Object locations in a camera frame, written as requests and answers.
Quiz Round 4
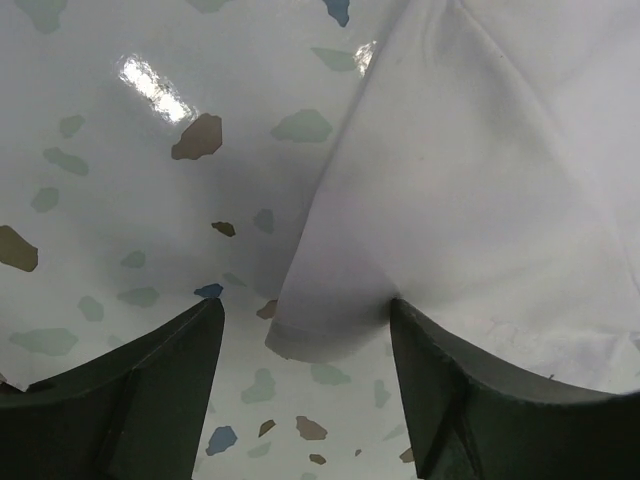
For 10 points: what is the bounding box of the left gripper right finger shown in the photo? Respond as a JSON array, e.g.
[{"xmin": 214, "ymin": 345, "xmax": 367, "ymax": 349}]
[{"xmin": 389, "ymin": 299, "xmax": 639, "ymax": 479}]

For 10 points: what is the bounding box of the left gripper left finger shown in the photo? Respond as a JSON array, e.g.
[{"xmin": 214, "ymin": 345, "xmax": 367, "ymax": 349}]
[{"xmin": 1, "ymin": 299, "xmax": 225, "ymax": 479}]

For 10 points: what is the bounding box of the white t shirt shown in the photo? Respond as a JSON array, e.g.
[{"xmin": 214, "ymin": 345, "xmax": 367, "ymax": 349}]
[{"xmin": 266, "ymin": 1, "xmax": 639, "ymax": 393}]

